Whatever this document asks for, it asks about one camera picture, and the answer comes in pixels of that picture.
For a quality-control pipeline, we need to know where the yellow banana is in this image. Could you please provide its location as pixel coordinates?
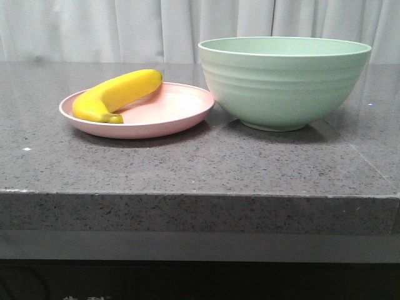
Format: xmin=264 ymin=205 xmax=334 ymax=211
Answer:
xmin=72 ymin=69 xmax=163 ymax=124

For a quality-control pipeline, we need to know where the green ribbed bowl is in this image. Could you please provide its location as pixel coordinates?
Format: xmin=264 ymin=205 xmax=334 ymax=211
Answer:
xmin=198 ymin=36 xmax=371 ymax=131

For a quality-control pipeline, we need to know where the white curtain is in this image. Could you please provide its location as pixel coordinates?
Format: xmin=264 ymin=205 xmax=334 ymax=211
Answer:
xmin=1 ymin=1 xmax=399 ymax=64

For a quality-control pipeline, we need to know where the pink plate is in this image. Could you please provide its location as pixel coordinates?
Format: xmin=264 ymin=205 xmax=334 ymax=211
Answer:
xmin=59 ymin=82 xmax=215 ymax=139

